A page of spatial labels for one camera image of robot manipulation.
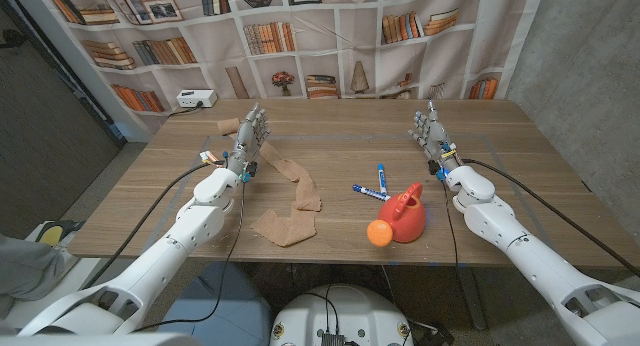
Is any red watering can orange spout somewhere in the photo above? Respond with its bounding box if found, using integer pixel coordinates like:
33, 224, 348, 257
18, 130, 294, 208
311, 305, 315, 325
366, 181, 428, 248

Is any yellow black foot pedal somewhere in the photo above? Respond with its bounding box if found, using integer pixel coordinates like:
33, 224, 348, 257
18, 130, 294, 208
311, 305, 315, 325
34, 219, 86, 247

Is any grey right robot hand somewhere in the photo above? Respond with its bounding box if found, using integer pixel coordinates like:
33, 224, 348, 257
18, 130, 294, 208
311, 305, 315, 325
407, 99, 464, 173

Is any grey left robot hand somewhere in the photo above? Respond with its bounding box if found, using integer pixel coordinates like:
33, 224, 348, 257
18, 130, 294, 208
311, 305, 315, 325
225, 102, 271, 176

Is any dark perforated panel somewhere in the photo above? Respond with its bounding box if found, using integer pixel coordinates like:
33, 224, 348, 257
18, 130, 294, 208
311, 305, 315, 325
0, 0, 126, 240

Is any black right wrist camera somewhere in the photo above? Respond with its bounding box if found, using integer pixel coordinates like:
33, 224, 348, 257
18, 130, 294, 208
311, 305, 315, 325
427, 158, 449, 182

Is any grey table leg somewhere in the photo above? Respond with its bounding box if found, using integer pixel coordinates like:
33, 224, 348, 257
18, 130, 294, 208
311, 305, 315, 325
457, 266, 489, 332

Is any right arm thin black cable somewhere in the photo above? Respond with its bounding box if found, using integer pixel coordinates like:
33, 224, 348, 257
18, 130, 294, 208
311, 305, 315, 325
439, 178, 461, 287

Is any person in grey trousers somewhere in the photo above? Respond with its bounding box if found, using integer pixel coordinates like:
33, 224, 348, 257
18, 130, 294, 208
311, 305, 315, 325
0, 233, 66, 320

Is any tan adhesive wrap strip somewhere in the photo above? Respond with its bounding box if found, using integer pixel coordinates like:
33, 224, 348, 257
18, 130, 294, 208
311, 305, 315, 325
216, 117, 323, 248

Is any orange marker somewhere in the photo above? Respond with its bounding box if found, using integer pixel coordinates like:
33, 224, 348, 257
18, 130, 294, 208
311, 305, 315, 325
204, 150, 227, 170

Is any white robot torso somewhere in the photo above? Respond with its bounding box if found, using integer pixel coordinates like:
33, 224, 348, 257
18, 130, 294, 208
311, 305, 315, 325
269, 284, 415, 346

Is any white pen dark blue cap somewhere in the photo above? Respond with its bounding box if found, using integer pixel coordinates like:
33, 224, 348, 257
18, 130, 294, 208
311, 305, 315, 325
351, 183, 392, 203

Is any arm thick black cable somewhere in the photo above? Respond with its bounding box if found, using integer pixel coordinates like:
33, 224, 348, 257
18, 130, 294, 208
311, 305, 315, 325
459, 157, 640, 280
79, 161, 226, 291

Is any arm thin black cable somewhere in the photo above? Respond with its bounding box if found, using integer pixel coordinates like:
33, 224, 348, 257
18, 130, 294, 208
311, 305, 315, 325
132, 178, 247, 333
439, 178, 461, 287

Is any printed bookshelf backdrop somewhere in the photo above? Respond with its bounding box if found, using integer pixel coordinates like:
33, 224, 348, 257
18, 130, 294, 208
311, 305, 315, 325
42, 0, 547, 137

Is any left arm thick black cable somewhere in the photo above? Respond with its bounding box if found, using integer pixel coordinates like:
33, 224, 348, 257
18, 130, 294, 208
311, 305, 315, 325
79, 161, 226, 291

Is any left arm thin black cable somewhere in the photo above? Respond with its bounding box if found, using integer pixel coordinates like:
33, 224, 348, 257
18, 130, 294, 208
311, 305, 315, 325
132, 178, 247, 333

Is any blue grey base cover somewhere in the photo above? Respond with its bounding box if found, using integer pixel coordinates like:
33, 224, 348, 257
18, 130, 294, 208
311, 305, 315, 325
162, 263, 274, 346

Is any right arm thick black cable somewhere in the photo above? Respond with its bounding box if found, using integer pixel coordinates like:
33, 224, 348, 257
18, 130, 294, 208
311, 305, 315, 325
459, 157, 640, 280

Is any white power strip box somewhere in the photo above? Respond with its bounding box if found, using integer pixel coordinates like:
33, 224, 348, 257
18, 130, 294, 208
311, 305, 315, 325
175, 89, 219, 109

